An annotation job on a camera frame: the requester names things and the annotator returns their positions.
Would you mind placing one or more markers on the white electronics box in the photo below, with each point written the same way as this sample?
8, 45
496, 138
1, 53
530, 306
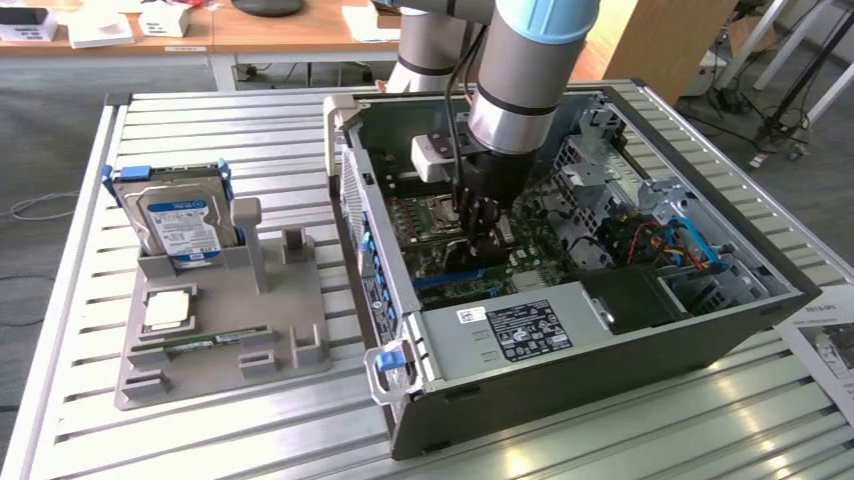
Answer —
700, 75

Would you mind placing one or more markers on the white cardboard box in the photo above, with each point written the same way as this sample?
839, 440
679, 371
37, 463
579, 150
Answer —
163, 24

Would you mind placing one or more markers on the black open PC case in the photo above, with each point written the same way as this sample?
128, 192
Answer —
567, 400

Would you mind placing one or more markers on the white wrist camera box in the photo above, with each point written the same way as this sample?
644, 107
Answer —
434, 160

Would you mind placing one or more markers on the blue slot latch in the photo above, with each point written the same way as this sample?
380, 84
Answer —
365, 241

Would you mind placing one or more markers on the printed paper sheet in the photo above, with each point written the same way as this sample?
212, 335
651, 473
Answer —
827, 340

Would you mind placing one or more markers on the white paper stack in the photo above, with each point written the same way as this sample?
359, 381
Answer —
363, 25

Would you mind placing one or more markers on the black wheeled stand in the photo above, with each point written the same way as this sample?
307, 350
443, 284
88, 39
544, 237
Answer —
780, 120

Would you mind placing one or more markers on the silver CPU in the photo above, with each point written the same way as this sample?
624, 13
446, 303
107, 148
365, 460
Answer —
167, 312

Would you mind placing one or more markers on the green RAM stick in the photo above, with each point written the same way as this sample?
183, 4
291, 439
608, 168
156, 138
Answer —
430, 246
200, 344

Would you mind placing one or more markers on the black graphics card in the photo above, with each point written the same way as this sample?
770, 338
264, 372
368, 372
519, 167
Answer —
454, 257

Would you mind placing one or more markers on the wooden cabinet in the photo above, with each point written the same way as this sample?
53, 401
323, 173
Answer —
667, 45

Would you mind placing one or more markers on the blue expansion slot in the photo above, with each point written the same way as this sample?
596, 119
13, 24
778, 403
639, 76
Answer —
447, 279

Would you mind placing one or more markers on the metal CPU socket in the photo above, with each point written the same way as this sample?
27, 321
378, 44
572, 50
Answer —
440, 215

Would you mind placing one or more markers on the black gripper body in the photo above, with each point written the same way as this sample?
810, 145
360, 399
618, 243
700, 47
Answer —
496, 175

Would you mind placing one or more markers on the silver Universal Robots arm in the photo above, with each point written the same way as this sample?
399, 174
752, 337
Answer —
520, 75

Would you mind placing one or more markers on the hard disk with blue caddy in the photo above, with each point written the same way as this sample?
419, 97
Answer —
180, 225

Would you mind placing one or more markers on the grey parts rack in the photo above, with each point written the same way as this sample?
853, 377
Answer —
220, 310

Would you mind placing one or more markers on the metal disk bay cage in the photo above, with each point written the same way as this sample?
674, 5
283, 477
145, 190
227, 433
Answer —
587, 180

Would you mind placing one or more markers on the grey power supply unit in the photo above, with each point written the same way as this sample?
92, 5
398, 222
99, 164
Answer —
460, 350

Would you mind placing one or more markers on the wooden desk white frame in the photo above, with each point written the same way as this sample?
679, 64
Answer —
300, 30
100, 45

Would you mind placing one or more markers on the black and white box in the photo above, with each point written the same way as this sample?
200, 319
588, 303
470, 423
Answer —
27, 25

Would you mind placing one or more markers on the white table frame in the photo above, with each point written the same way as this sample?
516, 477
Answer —
800, 42

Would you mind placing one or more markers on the green motherboard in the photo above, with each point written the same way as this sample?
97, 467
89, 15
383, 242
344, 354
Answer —
534, 235

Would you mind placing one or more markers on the blue case release latch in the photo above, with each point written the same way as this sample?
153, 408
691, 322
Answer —
388, 361

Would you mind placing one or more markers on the black round object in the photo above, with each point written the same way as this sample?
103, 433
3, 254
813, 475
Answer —
267, 6

